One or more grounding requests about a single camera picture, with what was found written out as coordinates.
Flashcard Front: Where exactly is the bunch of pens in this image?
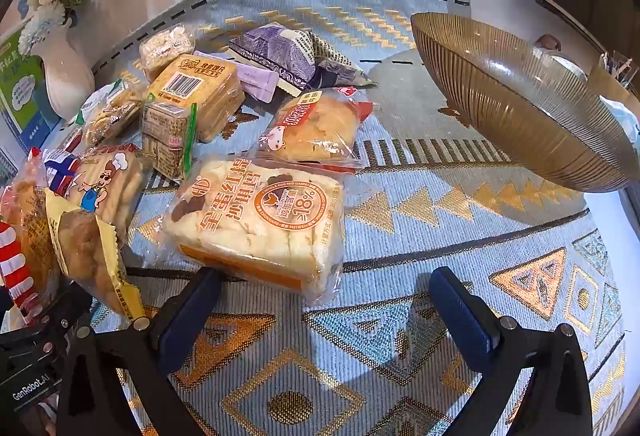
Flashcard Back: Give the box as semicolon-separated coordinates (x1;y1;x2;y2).
602;50;637;82

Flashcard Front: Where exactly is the red striped bread package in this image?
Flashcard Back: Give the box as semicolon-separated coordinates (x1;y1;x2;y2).
0;178;63;317

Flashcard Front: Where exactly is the cardboard pen holder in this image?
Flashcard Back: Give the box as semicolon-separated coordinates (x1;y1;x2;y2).
587;58;640;106

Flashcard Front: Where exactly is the amber ribbed glass bowl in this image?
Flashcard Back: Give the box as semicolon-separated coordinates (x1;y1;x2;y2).
410;12;640;194

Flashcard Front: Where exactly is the small brown green-edged packet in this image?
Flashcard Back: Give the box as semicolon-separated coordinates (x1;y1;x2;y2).
141;101;197;181

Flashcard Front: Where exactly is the yellow cracker pack with barcode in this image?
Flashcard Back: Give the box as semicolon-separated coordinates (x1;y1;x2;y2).
145;53;246;144

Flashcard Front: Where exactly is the finger biscuits cartoon package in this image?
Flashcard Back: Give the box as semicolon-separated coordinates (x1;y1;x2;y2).
65;143;151;242

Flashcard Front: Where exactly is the yellow fried twist packet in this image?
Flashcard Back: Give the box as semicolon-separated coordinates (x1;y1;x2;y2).
44;188;147;323

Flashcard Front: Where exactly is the clear round biscuits bag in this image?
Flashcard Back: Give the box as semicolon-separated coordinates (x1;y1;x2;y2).
82;83;148;147

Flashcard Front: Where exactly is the clear rice crisp packet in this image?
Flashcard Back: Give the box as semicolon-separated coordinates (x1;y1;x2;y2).
138;25;197;82

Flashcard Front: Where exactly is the blue patterned woven tablecloth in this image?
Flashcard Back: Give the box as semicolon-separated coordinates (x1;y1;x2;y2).
65;0;640;436

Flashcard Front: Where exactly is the light purple bar packet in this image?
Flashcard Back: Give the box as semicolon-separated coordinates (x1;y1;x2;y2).
192;50;278;103

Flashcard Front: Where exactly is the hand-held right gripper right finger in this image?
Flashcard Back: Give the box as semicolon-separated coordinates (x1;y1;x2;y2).
428;266;608;436

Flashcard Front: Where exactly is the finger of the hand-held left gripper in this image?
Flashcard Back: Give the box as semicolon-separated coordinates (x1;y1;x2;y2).
37;283;93;332

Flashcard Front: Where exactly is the red round bun package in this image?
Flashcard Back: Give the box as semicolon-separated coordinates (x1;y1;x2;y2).
257;86;376;174

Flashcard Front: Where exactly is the blue and white packet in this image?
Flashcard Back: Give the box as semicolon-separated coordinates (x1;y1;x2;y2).
27;148;83;197

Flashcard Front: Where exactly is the purple snack bag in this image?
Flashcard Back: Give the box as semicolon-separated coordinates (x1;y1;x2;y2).
229;22;378;97

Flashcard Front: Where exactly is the green book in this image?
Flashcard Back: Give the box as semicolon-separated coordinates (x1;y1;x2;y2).
0;36;61;142

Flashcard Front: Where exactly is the green and white packet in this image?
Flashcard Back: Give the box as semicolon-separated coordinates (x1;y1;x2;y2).
75;78;126;127

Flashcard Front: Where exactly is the white plastic bag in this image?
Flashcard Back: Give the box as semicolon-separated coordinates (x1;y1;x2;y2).
597;93;640;147

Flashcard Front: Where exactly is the large sliced bread package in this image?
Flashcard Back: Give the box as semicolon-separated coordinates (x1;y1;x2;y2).
160;156;348;304

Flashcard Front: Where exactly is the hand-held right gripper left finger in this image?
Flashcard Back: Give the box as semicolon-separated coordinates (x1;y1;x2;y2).
54;267;222;436

